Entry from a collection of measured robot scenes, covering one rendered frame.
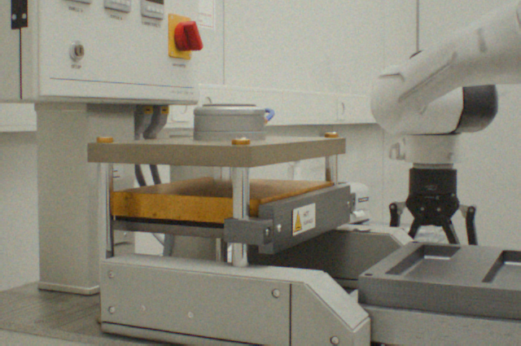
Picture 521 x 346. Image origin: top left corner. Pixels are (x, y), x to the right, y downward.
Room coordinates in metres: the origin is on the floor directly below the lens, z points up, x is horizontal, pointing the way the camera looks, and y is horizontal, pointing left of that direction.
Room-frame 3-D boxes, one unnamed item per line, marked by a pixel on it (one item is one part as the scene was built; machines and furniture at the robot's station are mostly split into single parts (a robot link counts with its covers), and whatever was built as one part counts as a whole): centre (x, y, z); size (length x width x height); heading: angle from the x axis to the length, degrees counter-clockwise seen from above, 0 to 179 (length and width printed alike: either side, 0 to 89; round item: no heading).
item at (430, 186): (1.15, -0.28, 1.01); 0.08 x 0.08 x 0.09
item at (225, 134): (0.84, 0.05, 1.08); 0.31 x 0.24 x 0.13; 155
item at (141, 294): (0.65, 0.02, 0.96); 0.25 x 0.05 x 0.07; 65
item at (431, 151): (1.18, -0.27, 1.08); 0.13 x 0.12 x 0.05; 157
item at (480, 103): (1.11, -0.30, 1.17); 0.18 x 0.10 x 0.13; 11
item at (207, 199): (0.81, 0.02, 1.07); 0.22 x 0.17 x 0.10; 155
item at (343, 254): (0.90, -0.10, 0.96); 0.26 x 0.05 x 0.07; 65
